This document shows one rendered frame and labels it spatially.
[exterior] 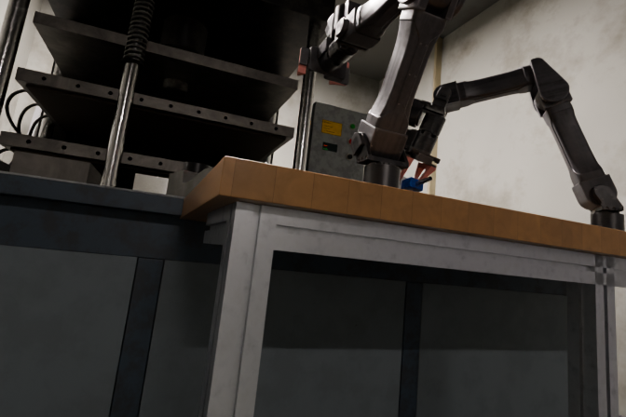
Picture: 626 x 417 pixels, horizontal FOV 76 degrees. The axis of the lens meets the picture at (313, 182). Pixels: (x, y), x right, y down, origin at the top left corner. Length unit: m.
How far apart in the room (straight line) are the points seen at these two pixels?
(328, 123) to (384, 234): 1.56
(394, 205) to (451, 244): 0.11
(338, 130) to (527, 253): 1.51
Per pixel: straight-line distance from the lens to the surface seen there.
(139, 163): 1.74
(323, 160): 1.96
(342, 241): 0.45
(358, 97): 4.67
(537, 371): 1.41
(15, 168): 1.08
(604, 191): 1.09
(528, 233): 0.61
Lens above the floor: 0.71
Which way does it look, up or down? 10 degrees up
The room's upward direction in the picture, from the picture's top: 6 degrees clockwise
